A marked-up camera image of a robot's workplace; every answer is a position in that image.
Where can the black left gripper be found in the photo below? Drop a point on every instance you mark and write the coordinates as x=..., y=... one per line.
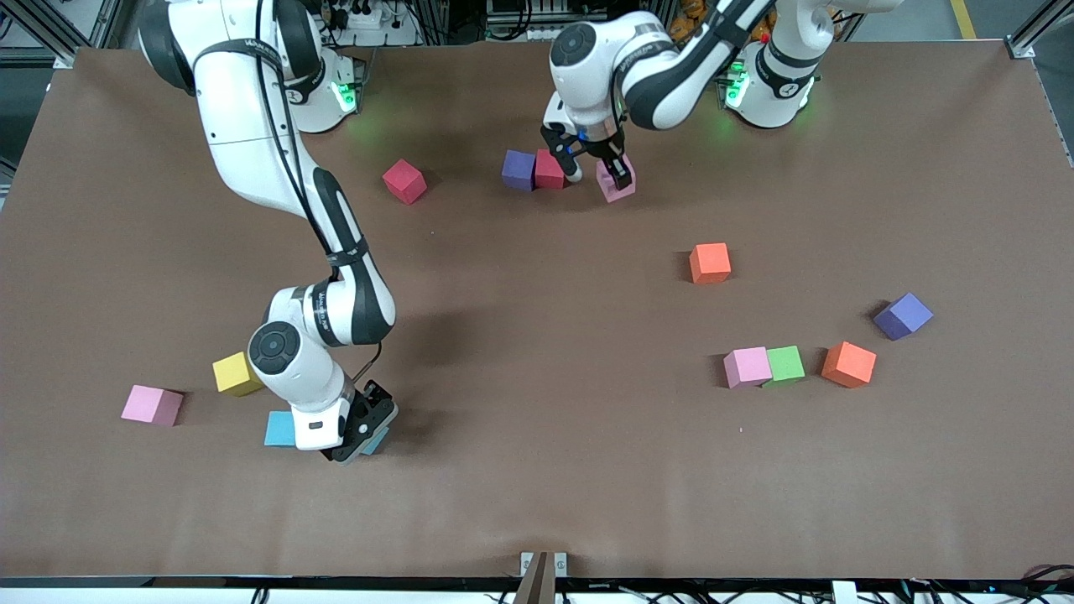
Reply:
x=602, y=150

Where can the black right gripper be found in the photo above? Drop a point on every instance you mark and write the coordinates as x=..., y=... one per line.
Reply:
x=370, y=412

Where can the pink foam cube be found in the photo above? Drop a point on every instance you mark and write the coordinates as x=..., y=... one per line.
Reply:
x=152, y=405
x=747, y=367
x=621, y=196

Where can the blue foam cube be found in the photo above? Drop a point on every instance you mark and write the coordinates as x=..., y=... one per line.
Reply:
x=277, y=428
x=380, y=445

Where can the red foam cube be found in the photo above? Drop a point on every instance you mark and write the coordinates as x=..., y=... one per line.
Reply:
x=404, y=180
x=550, y=169

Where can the purple foam cube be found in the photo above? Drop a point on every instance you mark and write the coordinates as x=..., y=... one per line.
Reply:
x=903, y=315
x=518, y=169

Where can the orange foam cube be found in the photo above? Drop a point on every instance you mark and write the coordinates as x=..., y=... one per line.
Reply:
x=848, y=364
x=710, y=262

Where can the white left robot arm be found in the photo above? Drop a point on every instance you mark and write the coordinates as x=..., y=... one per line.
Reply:
x=663, y=75

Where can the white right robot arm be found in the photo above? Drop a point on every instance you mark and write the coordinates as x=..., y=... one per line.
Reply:
x=252, y=126

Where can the yellow foam cube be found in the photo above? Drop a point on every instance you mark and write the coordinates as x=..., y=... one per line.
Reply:
x=231, y=373

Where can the bag of orange items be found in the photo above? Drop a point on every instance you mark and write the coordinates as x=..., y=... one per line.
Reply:
x=684, y=13

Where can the brown table cover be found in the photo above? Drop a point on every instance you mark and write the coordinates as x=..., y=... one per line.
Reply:
x=537, y=470

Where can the green foam cube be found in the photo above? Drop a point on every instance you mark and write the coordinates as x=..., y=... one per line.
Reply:
x=789, y=363

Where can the white power strip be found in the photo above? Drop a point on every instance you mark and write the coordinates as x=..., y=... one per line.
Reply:
x=362, y=17

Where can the small white box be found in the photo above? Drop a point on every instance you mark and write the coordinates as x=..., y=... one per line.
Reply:
x=843, y=594

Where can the brown camera pole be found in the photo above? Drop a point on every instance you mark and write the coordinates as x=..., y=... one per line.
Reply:
x=533, y=587

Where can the small metal bracket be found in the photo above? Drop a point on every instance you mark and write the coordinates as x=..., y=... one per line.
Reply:
x=560, y=564

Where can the aluminium frame profile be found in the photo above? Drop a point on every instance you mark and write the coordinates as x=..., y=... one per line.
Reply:
x=105, y=21
x=1024, y=46

